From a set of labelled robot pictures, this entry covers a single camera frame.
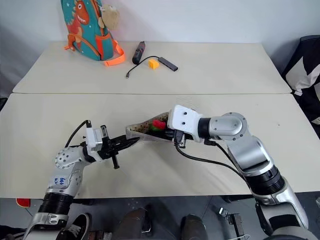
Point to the beige plush toy charm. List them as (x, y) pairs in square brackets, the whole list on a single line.
[(110, 17)]

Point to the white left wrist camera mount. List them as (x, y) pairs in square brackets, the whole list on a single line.
[(93, 138)]

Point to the red toy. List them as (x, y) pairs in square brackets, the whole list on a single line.
[(158, 125)]

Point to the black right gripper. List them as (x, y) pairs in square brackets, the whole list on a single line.
[(178, 138)]

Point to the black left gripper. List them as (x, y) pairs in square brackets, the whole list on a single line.
[(108, 148)]

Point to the black sneaker white laces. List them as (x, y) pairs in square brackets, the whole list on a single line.
[(77, 227)]

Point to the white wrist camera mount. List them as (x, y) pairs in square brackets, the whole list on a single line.
[(183, 120), (93, 138)]

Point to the red object under table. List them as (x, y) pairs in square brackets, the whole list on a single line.
[(23, 202)]

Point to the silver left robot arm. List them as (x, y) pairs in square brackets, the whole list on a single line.
[(66, 170)]

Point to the polka dot pencil pouch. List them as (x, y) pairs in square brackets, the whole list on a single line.
[(140, 128)]

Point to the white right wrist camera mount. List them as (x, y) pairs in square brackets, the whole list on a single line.
[(183, 120)]

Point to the black and white chair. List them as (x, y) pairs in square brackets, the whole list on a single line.
[(305, 75)]

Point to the black device on floor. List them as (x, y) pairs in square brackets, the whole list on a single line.
[(232, 221)]

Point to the dark brown rounded shape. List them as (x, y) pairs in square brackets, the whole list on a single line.
[(193, 227), (135, 225)]

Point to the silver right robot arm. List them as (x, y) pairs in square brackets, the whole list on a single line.
[(247, 155)]

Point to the orange plastic block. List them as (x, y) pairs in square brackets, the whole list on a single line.
[(153, 64)]

